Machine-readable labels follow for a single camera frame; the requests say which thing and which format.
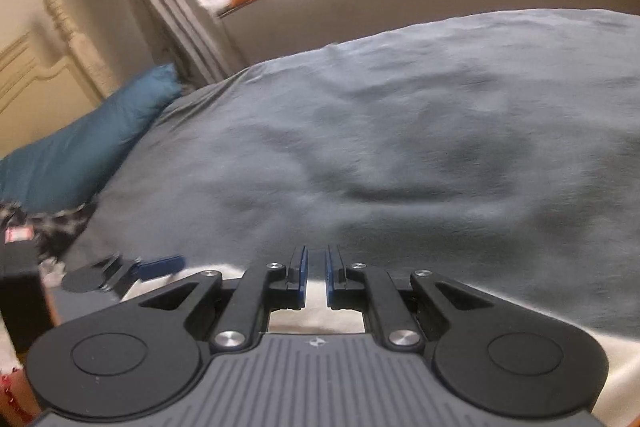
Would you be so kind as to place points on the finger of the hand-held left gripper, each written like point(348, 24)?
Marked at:
point(160, 268)

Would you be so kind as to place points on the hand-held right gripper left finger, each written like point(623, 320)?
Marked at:
point(301, 272)

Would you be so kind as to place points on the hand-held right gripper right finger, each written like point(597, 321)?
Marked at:
point(330, 274)

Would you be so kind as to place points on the cream fleece sweater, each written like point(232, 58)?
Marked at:
point(315, 304)

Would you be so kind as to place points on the plaid shirt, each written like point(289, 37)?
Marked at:
point(55, 227)

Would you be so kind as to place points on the teal pillow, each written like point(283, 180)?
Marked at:
point(90, 142)

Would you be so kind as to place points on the grey bed blanket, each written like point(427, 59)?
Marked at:
point(400, 132)

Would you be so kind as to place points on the cream carved headboard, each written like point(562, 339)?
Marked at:
point(40, 72)

